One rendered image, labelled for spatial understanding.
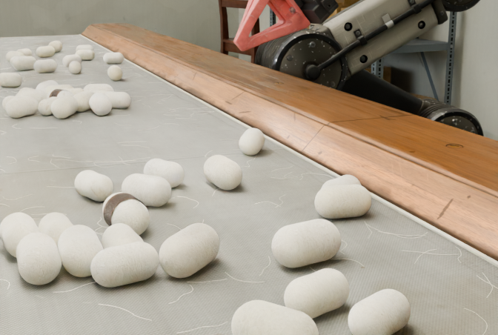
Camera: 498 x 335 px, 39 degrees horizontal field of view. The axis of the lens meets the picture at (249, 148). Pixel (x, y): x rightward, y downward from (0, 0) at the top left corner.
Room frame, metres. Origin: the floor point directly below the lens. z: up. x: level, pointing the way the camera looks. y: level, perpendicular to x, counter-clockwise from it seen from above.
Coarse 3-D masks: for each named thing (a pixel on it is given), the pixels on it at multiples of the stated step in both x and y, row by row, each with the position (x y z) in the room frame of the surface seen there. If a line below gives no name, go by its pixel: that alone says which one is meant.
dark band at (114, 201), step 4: (112, 196) 0.39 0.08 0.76; (116, 196) 0.39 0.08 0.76; (120, 196) 0.39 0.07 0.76; (124, 196) 0.39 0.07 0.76; (128, 196) 0.39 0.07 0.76; (132, 196) 0.39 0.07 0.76; (108, 200) 0.39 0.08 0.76; (112, 200) 0.39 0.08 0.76; (116, 200) 0.38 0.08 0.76; (120, 200) 0.38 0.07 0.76; (108, 204) 0.39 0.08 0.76; (112, 204) 0.38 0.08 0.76; (116, 204) 0.38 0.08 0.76; (104, 208) 0.39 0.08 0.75; (108, 208) 0.38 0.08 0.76; (112, 208) 0.38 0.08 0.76; (104, 212) 0.38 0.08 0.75; (108, 212) 0.38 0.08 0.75; (112, 212) 0.38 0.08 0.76; (104, 216) 0.39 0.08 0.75; (108, 216) 0.38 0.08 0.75; (104, 220) 0.39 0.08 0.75; (108, 220) 0.38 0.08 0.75; (108, 224) 0.38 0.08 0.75
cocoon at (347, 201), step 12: (324, 192) 0.40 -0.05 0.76; (336, 192) 0.40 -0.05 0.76; (348, 192) 0.40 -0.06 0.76; (360, 192) 0.41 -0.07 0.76; (324, 204) 0.40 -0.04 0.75; (336, 204) 0.40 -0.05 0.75; (348, 204) 0.40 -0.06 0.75; (360, 204) 0.40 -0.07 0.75; (324, 216) 0.40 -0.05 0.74; (336, 216) 0.40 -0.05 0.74; (348, 216) 0.40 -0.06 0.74
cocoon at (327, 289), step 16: (320, 272) 0.29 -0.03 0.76; (336, 272) 0.29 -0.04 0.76; (288, 288) 0.28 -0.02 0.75; (304, 288) 0.28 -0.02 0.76; (320, 288) 0.28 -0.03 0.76; (336, 288) 0.28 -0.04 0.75; (288, 304) 0.28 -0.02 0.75; (304, 304) 0.27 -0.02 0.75; (320, 304) 0.27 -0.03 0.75; (336, 304) 0.28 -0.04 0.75
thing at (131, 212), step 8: (120, 192) 0.40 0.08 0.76; (128, 200) 0.38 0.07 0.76; (136, 200) 0.38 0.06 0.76; (120, 208) 0.37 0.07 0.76; (128, 208) 0.37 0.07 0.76; (136, 208) 0.37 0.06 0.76; (144, 208) 0.38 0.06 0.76; (112, 216) 0.38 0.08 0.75; (120, 216) 0.37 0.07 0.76; (128, 216) 0.37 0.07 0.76; (136, 216) 0.37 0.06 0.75; (144, 216) 0.37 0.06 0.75; (112, 224) 0.38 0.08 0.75; (128, 224) 0.37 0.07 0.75; (136, 224) 0.37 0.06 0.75; (144, 224) 0.37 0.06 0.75; (136, 232) 0.37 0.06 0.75
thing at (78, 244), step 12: (72, 228) 0.34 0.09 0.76; (84, 228) 0.34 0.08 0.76; (60, 240) 0.33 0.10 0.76; (72, 240) 0.32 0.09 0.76; (84, 240) 0.32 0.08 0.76; (96, 240) 0.33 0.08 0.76; (60, 252) 0.33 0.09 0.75; (72, 252) 0.32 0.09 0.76; (84, 252) 0.32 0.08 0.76; (96, 252) 0.32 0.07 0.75; (72, 264) 0.32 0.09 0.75; (84, 264) 0.32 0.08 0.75; (84, 276) 0.32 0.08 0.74
